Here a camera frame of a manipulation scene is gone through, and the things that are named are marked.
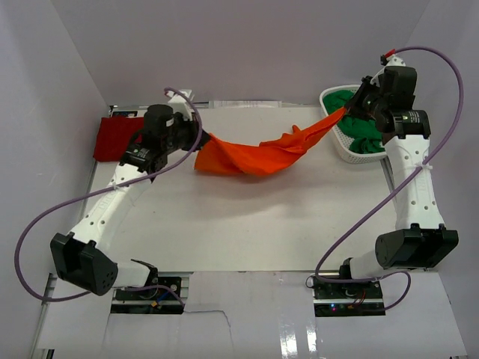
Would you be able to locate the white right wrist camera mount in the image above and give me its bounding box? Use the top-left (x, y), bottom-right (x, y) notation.
top-left (378, 49), bottom-right (406, 75)

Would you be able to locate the white plastic laundry basket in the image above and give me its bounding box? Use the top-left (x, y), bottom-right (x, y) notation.
top-left (319, 85), bottom-right (386, 164)

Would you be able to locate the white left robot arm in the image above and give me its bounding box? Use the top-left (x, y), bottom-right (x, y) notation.
top-left (50, 101), bottom-right (209, 298)

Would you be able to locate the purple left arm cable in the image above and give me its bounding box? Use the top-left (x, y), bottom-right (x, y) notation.
top-left (14, 87), bottom-right (205, 308)

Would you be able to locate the green t shirt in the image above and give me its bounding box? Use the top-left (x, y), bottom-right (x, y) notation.
top-left (323, 90), bottom-right (385, 155)

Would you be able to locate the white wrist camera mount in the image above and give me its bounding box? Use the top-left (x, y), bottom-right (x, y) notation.
top-left (165, 90), bottom-right (194, 121)
top-left (378, 49), bottom-right (406, 75)

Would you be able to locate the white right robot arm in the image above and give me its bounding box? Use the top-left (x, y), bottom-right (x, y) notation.
top-left (338, 66), bottom-right (459, 298)

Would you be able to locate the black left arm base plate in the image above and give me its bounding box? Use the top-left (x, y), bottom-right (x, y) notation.
top-left (110, 274), bottom-right (189, 315)

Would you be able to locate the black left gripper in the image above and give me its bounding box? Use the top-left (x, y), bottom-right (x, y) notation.
top-left (162, 111), bottom-right (210, 154)

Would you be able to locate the folded dark red t shirt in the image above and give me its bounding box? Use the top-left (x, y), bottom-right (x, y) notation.
top-left (93, 116), bottom-right (144, 162)

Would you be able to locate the blue label sticker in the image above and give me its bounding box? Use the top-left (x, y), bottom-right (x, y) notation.
top-left (110, 109), bottom-right (138, 117)

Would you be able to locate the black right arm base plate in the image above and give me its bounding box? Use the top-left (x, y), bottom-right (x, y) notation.
top-left (305, 275), bottom-right (385, 318)

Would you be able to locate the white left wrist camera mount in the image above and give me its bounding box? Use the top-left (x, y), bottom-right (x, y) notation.
top-left (165, 90), bottom-right (194, 121)

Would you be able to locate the orange t shirt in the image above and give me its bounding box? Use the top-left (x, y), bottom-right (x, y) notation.
top-left (195, 107), bottom-right (347, 177)

